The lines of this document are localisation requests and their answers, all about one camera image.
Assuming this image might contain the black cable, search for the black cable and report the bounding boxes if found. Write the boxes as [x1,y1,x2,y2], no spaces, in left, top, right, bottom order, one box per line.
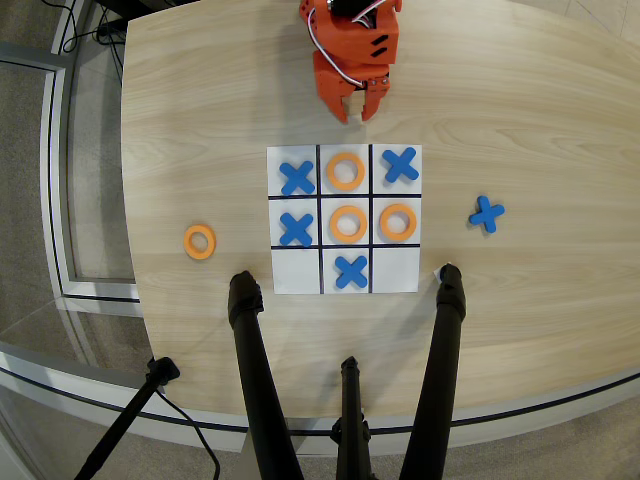
[153,388,222,480]

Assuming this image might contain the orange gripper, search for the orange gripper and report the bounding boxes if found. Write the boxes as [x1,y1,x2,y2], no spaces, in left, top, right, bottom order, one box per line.
[313,49,392,125]

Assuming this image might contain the orange foam ring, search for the orange foam ring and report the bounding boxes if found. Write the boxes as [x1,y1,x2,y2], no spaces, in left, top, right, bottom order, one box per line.
[378,202,419,243]
[182,224,218,261]
[329,204,370,245]
[325,152,367,192]

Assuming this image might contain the metal floor frame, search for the metal floor frame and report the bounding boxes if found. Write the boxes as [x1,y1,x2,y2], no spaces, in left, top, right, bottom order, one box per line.
[0,41,147,319]

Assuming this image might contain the black stand leg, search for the black stand leg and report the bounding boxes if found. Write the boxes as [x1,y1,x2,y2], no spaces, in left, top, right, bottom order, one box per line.
[73,356,182,480]

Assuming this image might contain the thin black tripod leg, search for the thin black tripod leg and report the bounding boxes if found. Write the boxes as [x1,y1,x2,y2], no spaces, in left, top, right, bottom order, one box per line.
[329,355,374,480]

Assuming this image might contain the blue foam cross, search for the blue foam cross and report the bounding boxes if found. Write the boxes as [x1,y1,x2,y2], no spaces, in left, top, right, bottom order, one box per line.
[333,254,370,291]
[278,160,317,197]
[381,146,420,184]
[468,195,506,234]
[278,211,316,248]

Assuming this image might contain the thick black tripod leg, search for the thick black tripod leg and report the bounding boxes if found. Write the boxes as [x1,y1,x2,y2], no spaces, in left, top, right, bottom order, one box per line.
[397,263,468,480]
[227,270,306,480]

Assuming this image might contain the black floor cables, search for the black floor cables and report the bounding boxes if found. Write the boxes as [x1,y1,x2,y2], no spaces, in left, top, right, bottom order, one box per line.
[58,0,126,76]

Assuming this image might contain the white tic-tac-toe grid board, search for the white tic-tac-toe grid board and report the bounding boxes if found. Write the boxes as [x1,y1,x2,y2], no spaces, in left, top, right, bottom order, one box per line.
[266,143,424,296]

